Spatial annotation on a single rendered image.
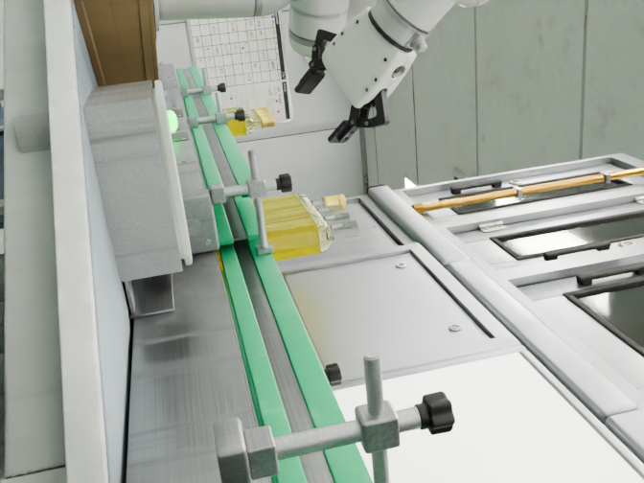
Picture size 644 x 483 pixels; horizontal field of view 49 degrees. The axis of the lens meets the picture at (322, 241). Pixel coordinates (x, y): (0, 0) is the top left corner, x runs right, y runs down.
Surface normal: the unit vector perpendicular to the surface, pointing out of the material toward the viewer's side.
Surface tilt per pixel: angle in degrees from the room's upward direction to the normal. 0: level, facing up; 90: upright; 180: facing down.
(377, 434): 90
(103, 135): 90
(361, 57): 140
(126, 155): 90
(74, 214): 90
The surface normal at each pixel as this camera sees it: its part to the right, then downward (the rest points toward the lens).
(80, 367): 0.05, -0.55
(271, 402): -0.10, -0.93
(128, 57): 0.23, 0.82
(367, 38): -0.65, 0.07
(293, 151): 0.22, 0.33
